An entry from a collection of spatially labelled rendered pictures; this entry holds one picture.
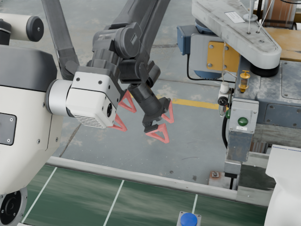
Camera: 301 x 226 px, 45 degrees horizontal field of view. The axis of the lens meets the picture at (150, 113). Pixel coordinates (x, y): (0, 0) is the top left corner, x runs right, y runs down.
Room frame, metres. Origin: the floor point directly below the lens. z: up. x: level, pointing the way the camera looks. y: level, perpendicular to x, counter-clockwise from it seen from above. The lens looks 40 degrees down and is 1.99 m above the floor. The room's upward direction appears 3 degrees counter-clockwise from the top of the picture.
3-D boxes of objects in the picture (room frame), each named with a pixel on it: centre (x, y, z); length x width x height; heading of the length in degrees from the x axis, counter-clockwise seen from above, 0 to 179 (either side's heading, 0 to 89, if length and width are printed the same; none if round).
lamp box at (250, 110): (0.82, -0.27, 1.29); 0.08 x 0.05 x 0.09; 73
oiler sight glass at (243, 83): (0.88, -0.28, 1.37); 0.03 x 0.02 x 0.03; 73
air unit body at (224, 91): (1.07, -0.28, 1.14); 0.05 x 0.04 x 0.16; 163
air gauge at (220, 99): (1.06, -0.27, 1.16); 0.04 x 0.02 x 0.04; 73
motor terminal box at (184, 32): (1.34, -0.17, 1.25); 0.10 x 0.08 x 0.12; 8
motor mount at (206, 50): (1.26, -0.31, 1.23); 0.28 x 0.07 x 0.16; 73
